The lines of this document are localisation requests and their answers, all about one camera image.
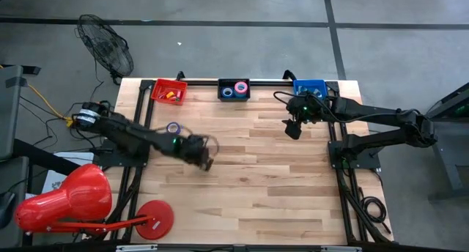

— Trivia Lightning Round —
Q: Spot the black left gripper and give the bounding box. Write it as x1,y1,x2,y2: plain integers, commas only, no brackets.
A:
181,133,215,172

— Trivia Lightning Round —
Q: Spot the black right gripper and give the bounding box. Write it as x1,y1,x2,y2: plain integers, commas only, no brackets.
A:
284,94,325,140

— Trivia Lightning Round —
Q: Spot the purple tape roll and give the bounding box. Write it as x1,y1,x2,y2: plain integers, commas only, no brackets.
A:
166,121,183,135

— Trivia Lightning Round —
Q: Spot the blue plastic bin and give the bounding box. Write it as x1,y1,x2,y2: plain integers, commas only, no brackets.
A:
292,78,328,99

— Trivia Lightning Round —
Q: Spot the black plastic bin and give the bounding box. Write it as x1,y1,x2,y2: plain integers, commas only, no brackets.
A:
217,78,251,102

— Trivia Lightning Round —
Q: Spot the red plastic bin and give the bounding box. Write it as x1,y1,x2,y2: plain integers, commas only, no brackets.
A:
150,78,188,106

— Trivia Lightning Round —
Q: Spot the red desk lamp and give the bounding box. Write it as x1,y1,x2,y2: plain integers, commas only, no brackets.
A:
15,162,175,241

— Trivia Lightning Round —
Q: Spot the grey metal desk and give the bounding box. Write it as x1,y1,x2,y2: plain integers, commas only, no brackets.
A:
404,81,469,201

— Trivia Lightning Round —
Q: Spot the black floor fan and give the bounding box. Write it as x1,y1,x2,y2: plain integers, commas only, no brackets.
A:
75,13,135,86

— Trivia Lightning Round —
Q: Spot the black steel beam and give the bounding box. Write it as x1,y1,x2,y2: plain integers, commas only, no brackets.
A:
12,139,81,175

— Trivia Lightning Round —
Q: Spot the black computer mouse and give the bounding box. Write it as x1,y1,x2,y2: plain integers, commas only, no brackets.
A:
0,190,16,230

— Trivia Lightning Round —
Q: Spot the silver metal bracket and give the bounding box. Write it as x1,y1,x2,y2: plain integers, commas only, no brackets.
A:
116,244,158,252
320,245,363,252

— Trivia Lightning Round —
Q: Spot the coiled black cable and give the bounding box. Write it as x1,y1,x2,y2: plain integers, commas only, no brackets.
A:
361,196,392,234

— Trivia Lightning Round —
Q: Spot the black fan power cable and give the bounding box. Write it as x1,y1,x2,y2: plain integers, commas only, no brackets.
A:
64,57,106,117

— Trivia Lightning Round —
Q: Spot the yellow extension cable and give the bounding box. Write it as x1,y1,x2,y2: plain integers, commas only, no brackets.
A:
27,83,79,129

